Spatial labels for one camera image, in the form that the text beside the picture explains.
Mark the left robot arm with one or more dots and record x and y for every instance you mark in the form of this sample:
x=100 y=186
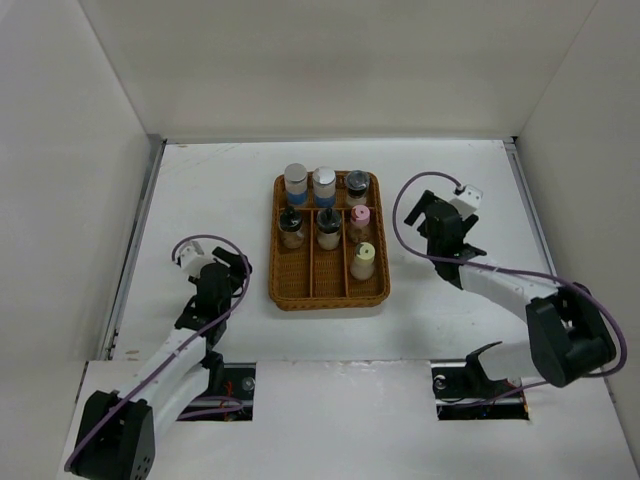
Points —
x=119 y=429

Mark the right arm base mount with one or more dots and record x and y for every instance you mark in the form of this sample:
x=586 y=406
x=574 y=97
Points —
x=463 y=392

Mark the black-cap bottle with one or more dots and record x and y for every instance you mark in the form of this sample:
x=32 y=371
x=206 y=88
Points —
x=290 y=225
x=328 y=228

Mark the silver-lid jar blue label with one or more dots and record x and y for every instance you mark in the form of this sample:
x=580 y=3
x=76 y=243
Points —
x=296 y=185
x=324 y=187

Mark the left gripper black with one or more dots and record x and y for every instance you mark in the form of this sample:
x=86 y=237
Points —
x=235 y=262

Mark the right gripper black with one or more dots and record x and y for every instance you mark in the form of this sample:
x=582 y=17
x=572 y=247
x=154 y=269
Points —
x=427 y=198

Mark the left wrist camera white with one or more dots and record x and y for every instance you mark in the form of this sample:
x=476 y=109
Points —
x=192 y=258

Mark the brown wicker divided tray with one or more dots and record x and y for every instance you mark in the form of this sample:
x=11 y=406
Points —
x=311 y=278

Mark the dark-lid spice grinder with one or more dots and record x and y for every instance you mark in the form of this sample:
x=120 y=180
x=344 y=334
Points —
x=357 y=183

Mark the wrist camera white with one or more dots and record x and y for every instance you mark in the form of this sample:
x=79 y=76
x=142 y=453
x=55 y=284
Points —
x=466 y=200
x=192 y=258

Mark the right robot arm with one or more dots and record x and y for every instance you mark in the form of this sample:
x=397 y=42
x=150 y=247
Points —
x=570 y=336

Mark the yellow-cap bottle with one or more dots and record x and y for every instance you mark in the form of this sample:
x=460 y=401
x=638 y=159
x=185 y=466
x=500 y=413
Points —
x=362 y=266

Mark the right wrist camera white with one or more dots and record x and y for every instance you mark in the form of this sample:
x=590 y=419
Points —
x=466 y=200

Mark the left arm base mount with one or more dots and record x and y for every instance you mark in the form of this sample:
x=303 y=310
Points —
x=229 y=399

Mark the pink-cap bottle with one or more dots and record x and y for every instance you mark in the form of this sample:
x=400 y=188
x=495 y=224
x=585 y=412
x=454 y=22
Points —
x=359 y=225

